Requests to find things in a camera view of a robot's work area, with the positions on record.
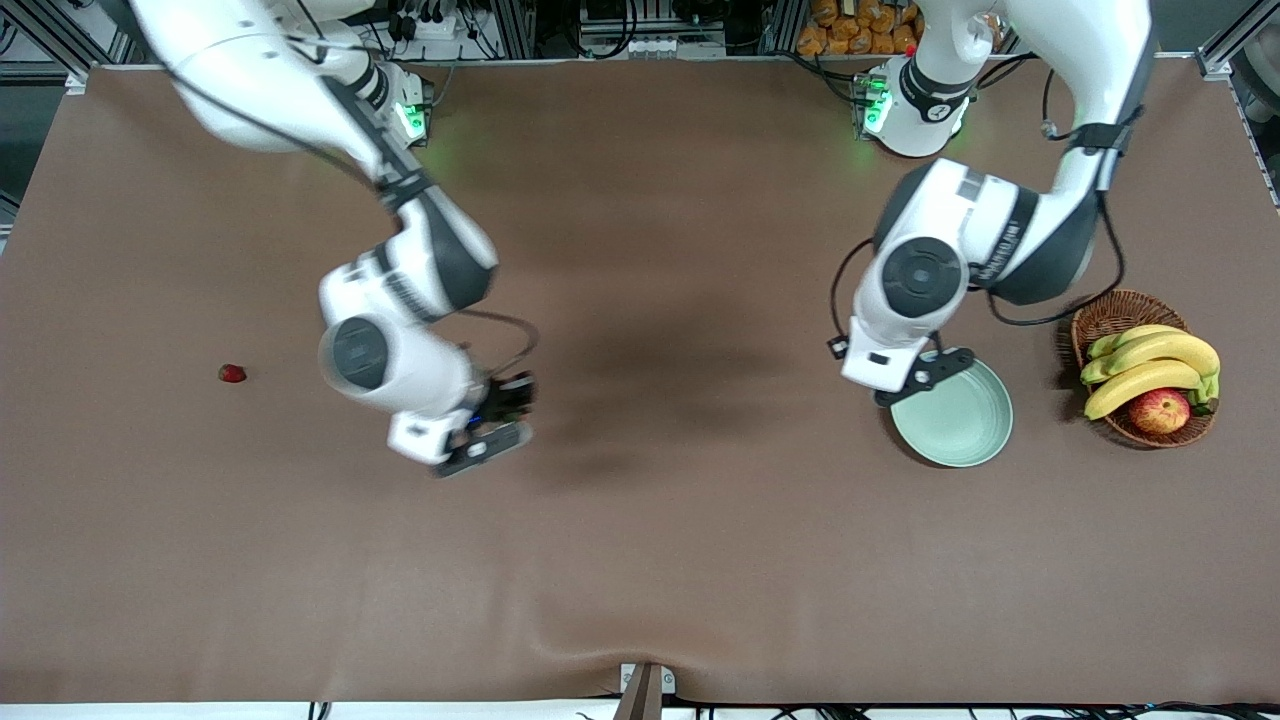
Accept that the pale green round plate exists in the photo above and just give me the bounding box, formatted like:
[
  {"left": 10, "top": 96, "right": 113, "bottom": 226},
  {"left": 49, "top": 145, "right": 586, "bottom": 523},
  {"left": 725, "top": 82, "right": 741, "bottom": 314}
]
[{"left": 889, "top": 352, "right": 1014, "bottom": 469}]

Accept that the large table cover mat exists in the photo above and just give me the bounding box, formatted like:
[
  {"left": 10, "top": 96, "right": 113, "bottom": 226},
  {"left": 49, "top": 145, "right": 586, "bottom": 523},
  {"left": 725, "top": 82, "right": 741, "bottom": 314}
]
[{"left": 0, "top": 58, "right": 1280, "bottom": 706}]

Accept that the brown wicker basket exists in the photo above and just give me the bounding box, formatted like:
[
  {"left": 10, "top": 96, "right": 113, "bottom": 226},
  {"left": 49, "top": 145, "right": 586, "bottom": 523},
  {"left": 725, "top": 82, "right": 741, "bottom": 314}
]
[{"left": 1070, "top": 289, "right": 1219, "bottom": 450}]

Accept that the yellow banana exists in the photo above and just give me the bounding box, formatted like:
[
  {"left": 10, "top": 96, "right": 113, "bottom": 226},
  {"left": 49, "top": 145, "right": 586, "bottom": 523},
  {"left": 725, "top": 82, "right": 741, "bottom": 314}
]
[
  {"left": 1080, "top": 333, "right": 1223, "bottom": 401},
  {"left": 1087, "top": 324, "right": 1187, "bottom": 361},
  {"left": 1084, "top": 360, "right": 1208, "bottom": 421}
]

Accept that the pile of orange bread buns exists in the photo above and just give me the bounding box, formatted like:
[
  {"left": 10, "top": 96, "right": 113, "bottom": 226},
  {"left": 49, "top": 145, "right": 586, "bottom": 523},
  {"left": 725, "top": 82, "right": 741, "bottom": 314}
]
[{"left": 796, "top": 0, "right": 923, "bottom": 57}]

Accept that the red apple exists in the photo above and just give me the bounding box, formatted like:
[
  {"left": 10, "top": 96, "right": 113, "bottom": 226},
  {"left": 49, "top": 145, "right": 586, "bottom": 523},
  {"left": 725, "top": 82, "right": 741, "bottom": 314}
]
[{"left": 1127, "top": 388, "right": 1192, "bottom": 436}]

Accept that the white connector strip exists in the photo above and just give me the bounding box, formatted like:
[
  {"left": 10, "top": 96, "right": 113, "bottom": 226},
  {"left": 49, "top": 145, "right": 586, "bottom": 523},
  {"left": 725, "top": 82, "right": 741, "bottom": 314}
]
[{"left": 625, "top": 36, "right": 726, "bottom": 57}]

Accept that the white power strip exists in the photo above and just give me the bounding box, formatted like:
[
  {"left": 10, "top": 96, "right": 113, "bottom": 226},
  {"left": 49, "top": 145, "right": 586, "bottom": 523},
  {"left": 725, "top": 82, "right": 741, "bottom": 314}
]
[{"left": 385, "top": 5, "right": 461, "bottom": 42}]

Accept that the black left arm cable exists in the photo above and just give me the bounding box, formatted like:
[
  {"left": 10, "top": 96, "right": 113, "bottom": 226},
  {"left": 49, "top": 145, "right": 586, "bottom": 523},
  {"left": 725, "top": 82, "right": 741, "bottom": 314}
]
[{"left": 983, "top": 60, "right": 1129, "bottom": 329}]

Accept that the metal table edge bracket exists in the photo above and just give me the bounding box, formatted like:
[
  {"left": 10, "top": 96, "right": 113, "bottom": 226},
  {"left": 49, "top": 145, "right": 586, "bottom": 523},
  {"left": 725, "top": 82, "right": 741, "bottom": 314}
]
[{"left": 613, "top": 662, "right": 677, "bottom": 720}]

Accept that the aluminium frame profile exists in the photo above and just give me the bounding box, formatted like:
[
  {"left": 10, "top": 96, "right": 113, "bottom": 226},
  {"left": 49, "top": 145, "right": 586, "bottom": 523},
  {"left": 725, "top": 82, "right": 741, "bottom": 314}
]
[
  {"left": 765, "top": 0, "right": 801, "bottom": 55},
  {"left": 495, "top": 0, "right": 537, "bottom": 59},
  {"left": 10, "top": 0, "right": 101, "bottom": 73},
  {"left": 1195, "top": 20, "right": 1280, "bottom": 79}
]

